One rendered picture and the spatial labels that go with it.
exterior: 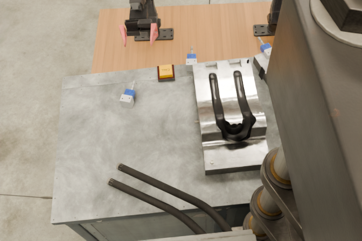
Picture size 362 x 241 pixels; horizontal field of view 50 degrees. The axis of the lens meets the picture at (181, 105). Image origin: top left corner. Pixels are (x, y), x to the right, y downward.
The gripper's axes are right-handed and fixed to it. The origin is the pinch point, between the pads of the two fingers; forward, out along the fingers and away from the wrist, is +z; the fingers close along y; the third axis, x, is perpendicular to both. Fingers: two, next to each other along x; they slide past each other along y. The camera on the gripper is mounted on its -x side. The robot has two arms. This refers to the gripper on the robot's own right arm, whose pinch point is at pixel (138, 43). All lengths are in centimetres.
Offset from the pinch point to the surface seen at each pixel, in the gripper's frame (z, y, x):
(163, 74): -10.7, 5.7, 36.5
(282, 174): 65, 38, -37
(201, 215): 48, 21, 62
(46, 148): -12, -81, 120
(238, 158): 33, 37, 34
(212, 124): 21.1, 26.9, 26.3
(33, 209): 29, -82, 120
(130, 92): -1.3, -9.0, 36.0
